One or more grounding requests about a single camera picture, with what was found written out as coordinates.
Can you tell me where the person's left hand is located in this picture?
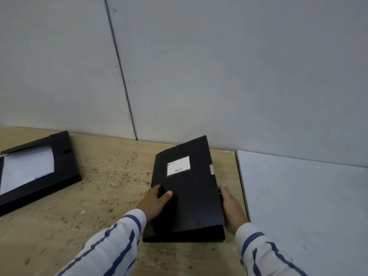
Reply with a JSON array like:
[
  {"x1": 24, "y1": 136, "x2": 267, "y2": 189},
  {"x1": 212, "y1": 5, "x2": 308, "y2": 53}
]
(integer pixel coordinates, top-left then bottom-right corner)
[{"x1": 136, "y1": 184, "x2": 173, "y2": 223}]

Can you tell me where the white table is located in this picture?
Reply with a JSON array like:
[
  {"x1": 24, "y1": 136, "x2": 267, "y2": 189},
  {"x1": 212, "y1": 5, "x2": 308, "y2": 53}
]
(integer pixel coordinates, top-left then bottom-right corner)
[{"x1": 236, "y1": 150, "x2": 368, "y2": 276}]

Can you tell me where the white printed paper sheet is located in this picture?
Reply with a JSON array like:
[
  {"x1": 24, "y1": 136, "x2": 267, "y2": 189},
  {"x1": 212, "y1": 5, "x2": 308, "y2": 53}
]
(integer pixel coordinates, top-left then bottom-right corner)
[{"x1": 0, "y1": 146, "x2": 55, "y2": 196}]

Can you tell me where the person's right forearm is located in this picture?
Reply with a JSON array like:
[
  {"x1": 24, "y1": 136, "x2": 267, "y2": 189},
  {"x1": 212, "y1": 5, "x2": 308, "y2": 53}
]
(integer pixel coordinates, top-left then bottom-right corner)
[{"x1": 235, "y1": 222, "x2": 308, "y2": 276}]

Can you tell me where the black box file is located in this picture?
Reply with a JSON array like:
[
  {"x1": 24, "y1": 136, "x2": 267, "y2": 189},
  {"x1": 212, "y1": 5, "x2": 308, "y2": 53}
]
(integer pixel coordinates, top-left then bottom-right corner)
[
  {"x1": 0, "y1": 130, "x2": 82, "y2": 217},
  {"x1": 142, "y1": 135, "x2": 226, "y2": 243}
]

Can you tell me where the person's right hand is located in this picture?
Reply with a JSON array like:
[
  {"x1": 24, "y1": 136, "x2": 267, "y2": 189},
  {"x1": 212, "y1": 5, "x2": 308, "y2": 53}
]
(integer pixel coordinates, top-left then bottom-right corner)
[{"x1": 218, "y1": 183, "x2": 250, "y2": 235}]

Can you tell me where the person's left forearm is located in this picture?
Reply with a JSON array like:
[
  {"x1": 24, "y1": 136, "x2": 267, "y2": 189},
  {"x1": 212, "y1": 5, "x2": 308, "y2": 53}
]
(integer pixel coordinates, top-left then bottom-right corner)
[{"x1": 56, "y1": 209, "x2": 147, "y2": 276}]

